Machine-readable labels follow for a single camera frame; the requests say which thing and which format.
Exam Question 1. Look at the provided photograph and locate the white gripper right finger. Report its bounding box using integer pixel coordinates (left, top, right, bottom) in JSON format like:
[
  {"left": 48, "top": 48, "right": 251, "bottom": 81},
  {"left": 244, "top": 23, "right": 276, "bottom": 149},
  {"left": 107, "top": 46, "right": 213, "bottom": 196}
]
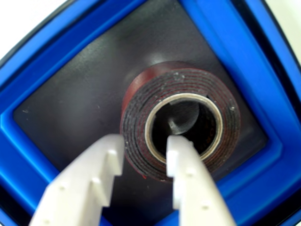
[{"left": 166, "top": 135, "right": 238, "bottom": 226}]

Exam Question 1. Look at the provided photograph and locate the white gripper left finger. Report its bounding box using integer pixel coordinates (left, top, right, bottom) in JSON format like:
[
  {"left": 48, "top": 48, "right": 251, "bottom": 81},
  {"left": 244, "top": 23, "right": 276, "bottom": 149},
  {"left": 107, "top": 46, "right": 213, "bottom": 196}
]
[{"left": 29, "top": 133, "right": 125, "bottom": 226}]

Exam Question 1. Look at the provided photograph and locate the red tape roll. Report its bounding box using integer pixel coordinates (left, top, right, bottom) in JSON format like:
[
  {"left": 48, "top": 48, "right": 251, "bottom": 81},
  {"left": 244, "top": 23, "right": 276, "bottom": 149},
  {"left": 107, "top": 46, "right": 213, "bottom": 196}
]
[{"left": 119, "top": 60, "right": 242, "bottom": 183}]

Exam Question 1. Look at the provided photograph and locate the blue square box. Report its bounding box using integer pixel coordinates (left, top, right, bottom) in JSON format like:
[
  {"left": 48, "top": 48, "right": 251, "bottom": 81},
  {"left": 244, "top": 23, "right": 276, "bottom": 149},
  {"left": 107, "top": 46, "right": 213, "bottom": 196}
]
[{"left": 0, "top": 0, "right": 301, "bottom": 226}]

